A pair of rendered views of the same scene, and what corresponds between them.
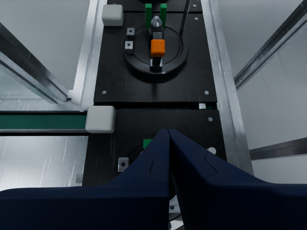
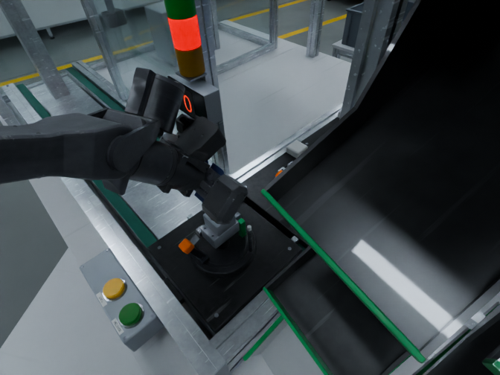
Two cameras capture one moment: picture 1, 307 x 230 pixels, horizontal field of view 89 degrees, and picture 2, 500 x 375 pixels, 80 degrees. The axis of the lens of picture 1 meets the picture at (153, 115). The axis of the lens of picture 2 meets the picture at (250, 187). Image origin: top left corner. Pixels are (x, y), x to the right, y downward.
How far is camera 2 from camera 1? 0.46 m
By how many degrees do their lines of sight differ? 34
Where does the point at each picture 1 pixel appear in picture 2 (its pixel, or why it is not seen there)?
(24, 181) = (165, 203)
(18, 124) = not seen: hidden behind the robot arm
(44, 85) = (219, 160)
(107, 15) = (292, 146)
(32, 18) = (257, 122)
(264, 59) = not seen: hidden behind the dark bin
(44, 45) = (248, 142)
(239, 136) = not seen: hidden behind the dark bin
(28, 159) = (177, 194)
